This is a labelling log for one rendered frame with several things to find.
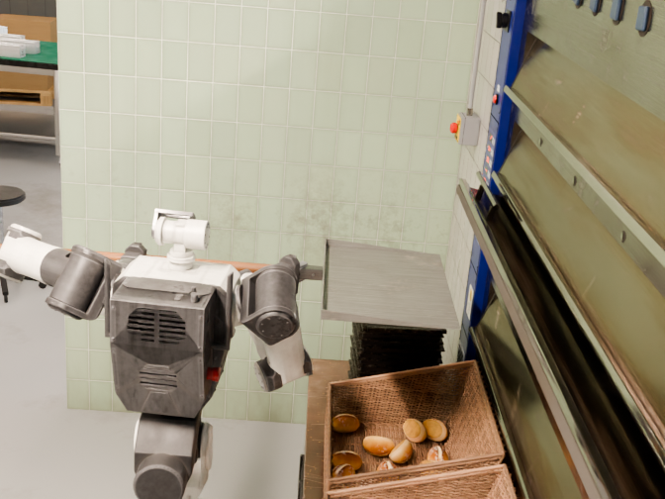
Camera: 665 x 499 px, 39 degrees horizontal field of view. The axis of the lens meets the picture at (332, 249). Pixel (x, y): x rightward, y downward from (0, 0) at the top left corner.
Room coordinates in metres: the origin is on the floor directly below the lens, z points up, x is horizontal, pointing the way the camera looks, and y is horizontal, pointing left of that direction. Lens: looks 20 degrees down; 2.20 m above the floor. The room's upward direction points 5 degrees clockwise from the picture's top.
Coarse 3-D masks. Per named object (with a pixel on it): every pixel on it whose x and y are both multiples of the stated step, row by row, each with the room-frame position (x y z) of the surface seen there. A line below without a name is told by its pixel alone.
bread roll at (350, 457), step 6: (342, 450) 2.44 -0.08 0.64; (348, 450) 2.44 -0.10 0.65; (336, 456) 2.42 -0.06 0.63; (342, 456) 2.41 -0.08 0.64; (348, 456) 2.41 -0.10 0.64; (354, 456) 2.42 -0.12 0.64; (336, 462) 2.41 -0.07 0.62; (342, 462) 2.40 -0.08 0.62; (348, 462) 2.40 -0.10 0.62; (354, 462) 2.41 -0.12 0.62; (360, 462) 2.42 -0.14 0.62; (354, 468) 2.41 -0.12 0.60
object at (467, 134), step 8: (456, 120) 3.39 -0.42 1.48; (464, 120) 3.30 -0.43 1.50; (472, 120) 3.30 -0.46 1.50; (480, 120) 3.30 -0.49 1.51; (464, 128) 3.30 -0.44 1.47; (472, 128) 3.30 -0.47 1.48; (456, 136) 3.34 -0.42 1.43; (464, 136) 3.30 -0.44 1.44; (472, 136) 3.30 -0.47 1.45; (464, 144) 3.30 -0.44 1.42; (472, 144) 3.30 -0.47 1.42
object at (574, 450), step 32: (512, 224) 2.46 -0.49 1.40; (512, 256) 2.17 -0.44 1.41; (544, 288) 2.00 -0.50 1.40; (512, 320) 1.80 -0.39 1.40; (544, 320) 1.79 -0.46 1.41; (576, 352) 1.66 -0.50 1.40; (544, 384) 1.50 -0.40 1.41; (576, 384) 1.52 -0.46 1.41; (608, 384) 1.55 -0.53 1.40; (608, 416) 1.42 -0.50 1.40; (576, 448) 1.28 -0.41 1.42; (608, 448) 1.31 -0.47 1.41; (640, 448) 1.34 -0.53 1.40; (640, 480) 1.23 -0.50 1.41
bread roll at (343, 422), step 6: (342, 414) 2.65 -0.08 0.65; (348, 414) 2.65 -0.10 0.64; (336, 420) 2.63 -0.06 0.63; (342, 420) 2.63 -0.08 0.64; (348, 420) 2.63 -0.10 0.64; (354, 420) 2.64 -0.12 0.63; (336, 426) 2.62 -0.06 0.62; (342, 426) 2.62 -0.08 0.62; (348, 426) 2.62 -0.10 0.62; (354, 426) 2.63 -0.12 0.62; (336, 432) 2.62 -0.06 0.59; (342, 432) 2.62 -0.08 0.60; (348, 432) 2.62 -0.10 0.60
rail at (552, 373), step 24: (480, 216) 2.38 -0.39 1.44; (504, 264) 2.02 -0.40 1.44; (528, 312) 1.76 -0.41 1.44; (528, 336) 1.67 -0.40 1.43; (552, 360) 1.54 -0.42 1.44; (552, 384) 1.47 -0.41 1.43; (576, 408) 1.37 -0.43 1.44; (576, 432) 1.31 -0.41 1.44; (600, 456) 1.23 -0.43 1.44; (600, 480) 1.17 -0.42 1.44
